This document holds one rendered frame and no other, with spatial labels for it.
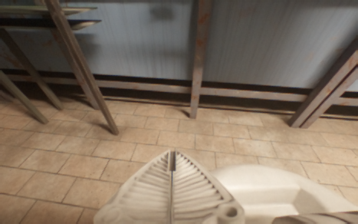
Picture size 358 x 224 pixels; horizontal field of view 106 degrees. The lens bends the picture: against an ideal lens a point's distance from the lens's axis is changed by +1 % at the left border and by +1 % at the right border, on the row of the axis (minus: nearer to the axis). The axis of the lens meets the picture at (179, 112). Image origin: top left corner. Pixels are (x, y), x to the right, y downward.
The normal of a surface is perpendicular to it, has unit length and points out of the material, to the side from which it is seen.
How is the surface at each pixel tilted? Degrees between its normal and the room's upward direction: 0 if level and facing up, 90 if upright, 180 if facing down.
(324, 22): 90
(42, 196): 0
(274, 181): 1
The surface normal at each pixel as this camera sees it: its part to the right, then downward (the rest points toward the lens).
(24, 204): 0.00, -0.73
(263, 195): 0.04, 0.39
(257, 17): -0.12, 0.68
